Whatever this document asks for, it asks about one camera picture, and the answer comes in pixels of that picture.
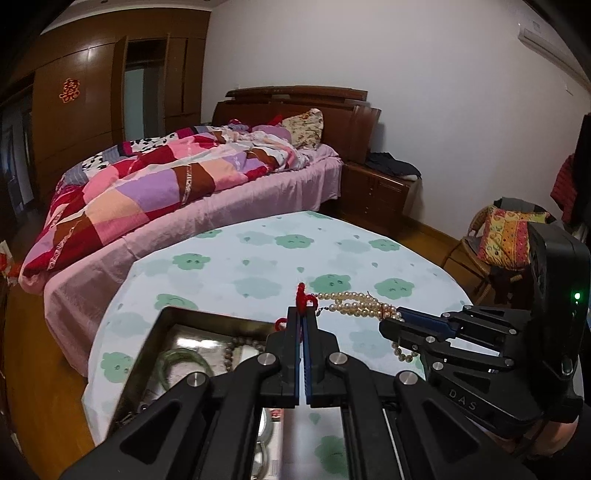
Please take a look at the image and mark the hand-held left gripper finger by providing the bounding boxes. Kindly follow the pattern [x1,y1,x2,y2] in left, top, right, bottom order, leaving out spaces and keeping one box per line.
[60,305,304,480]
[302,307,539,480]

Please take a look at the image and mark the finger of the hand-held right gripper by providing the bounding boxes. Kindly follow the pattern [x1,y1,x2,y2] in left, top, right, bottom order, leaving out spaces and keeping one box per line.
[398,305,534,344]
[379,318,518,374]

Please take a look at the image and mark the pearl necklace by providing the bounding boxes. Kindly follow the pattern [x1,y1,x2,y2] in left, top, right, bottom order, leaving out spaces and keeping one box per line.
[314,290,419,363]

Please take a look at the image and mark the red knot cord charm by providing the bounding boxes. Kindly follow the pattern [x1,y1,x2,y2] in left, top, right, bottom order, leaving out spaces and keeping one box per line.
[274,281,319,333]

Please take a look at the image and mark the metal tin box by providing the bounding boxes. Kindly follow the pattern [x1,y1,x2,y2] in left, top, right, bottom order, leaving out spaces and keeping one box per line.
[108,305,289,444]

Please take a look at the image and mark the person's right hand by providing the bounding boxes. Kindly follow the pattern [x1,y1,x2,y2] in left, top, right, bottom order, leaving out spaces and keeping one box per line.
[496,418,580,460]

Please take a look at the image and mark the wicker chair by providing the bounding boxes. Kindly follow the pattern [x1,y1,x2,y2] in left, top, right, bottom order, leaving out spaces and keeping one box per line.
[442,198,555,305]

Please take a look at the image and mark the green cloud print tablecloth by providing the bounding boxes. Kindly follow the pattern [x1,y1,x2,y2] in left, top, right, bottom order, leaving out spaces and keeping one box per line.
[83,210,476,480]

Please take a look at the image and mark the colourful patterned cushion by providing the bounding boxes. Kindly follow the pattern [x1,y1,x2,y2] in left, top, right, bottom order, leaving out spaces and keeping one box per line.
[476,205,550,271]

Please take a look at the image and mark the green jade bangle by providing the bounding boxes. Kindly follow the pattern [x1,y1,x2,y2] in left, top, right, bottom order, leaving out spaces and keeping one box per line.
[157,349,215,384]

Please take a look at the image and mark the wooden nightstand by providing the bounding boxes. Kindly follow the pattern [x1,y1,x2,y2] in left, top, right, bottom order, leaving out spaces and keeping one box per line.
[342,159,422,227]

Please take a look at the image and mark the grey garment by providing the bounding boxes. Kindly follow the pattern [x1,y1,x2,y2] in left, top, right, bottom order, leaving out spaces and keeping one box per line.
[494,198,555,217]

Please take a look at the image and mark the dark folded clothes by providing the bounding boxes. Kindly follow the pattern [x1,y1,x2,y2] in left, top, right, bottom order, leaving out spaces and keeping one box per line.
[365,151,422,180]

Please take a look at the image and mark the wooden bed with pink sheet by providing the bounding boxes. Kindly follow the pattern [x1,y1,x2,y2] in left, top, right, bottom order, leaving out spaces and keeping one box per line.
[18,85,382,377]

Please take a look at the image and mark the red hanging garment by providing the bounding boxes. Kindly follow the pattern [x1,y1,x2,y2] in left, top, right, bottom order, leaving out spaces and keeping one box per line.
[550,154,577,217]

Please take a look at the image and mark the black hanging garment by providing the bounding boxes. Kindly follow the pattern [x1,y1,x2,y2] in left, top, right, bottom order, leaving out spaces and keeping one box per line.
[573,113,591,227]

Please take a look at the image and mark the patchwork quilt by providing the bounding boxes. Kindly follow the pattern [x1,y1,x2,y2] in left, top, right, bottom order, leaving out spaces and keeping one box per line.
[21,124,319,282]

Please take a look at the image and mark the floral pillow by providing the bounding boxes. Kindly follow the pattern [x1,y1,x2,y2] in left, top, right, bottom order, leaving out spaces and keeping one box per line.
[281,108,325,149]

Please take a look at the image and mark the purple pillow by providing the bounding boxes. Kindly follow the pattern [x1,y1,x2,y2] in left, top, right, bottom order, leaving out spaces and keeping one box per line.
[252,124,293,141]

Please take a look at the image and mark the white air conditioner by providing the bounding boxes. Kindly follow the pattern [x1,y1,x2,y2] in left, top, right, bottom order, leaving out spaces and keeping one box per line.
[517,21,591,93]

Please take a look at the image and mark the red and white bag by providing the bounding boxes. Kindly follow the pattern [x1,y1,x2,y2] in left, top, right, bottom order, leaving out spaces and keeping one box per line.
[0,240,21,287]

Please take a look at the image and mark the brown wooden wardrobe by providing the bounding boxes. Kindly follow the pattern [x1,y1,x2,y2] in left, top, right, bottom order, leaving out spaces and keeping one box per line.
[0,32,211,217]

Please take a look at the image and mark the brown bead bracelet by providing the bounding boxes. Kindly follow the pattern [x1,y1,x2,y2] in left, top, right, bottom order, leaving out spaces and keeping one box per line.
[222,336,269,370]

